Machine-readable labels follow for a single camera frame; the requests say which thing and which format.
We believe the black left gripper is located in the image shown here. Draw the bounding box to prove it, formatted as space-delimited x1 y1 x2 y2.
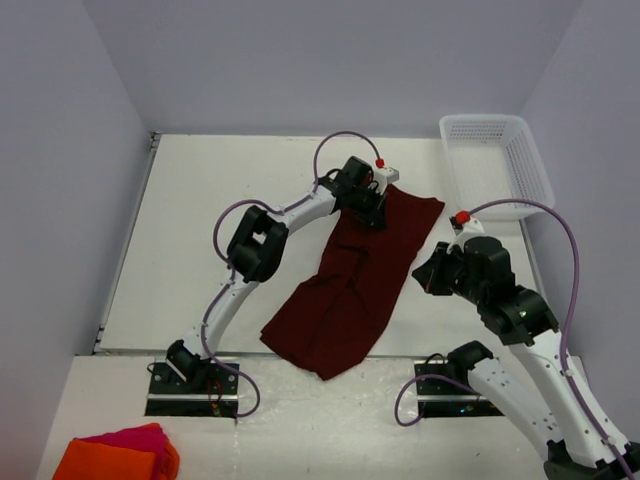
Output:
347 185 386 230

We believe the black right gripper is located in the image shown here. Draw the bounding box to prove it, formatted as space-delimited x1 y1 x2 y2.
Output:
411 241 486 304

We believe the dark red t-shirt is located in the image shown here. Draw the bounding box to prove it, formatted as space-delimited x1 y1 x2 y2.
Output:
260 186 445 381

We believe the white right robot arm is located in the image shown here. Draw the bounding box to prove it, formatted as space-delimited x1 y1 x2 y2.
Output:
412 236 639 479

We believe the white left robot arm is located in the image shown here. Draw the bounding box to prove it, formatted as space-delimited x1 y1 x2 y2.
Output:
166 156 399 393

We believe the white plastic basket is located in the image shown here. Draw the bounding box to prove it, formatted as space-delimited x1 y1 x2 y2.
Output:
439 114 555 222

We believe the pink folded t-shirt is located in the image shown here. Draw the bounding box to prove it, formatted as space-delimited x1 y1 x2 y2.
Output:
83 423 166 453

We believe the orange folded t-shirt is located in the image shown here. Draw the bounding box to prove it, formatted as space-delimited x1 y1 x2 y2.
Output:
53 436 180 479

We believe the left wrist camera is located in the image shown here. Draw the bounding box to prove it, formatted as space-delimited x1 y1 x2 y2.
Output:
373 158 400 186

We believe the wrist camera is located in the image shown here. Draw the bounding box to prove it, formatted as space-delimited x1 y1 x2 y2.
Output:
373 158 400 186
448 210 485 251

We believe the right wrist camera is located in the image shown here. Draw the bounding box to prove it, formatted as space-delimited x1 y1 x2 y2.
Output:
448 210 485 251

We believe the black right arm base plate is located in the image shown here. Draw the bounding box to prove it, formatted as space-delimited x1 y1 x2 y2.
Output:
414 356 503 419

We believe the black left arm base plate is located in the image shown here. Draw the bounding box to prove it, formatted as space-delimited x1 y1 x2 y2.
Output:
145 362 239 418

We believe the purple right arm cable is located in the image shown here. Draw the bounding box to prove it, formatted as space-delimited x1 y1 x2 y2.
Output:
394 198 636 480

